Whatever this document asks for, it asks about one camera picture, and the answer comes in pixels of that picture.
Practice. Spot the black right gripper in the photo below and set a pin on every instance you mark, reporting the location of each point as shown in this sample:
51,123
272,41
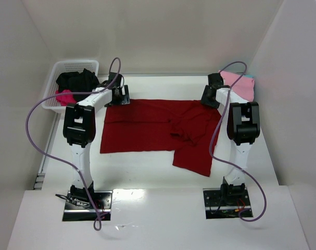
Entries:
208,99

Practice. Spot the black t shirt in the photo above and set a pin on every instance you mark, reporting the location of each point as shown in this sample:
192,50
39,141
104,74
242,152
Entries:
84,81

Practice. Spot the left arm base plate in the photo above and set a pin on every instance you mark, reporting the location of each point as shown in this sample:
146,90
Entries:
82,210

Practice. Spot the white plastic basket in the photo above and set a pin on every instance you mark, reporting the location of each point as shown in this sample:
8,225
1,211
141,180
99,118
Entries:
77,65

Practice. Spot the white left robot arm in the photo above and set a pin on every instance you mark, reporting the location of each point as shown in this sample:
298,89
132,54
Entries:
80,129

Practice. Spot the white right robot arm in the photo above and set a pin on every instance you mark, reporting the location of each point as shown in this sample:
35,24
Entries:
235,94

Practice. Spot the folded teal t shirt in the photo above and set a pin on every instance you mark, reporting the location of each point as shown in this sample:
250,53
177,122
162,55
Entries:
248,76

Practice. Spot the folded pink t shirt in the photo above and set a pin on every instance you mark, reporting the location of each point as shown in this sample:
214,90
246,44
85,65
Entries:
244,86

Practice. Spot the dark red t shirt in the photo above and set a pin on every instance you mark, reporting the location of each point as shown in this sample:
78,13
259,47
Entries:
184,127

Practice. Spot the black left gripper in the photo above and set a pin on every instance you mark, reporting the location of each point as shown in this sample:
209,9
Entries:
122,98

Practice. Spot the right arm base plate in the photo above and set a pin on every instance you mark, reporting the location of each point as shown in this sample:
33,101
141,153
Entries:
216,208

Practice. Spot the magenta t shirt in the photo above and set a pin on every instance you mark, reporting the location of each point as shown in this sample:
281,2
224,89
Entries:
64,100

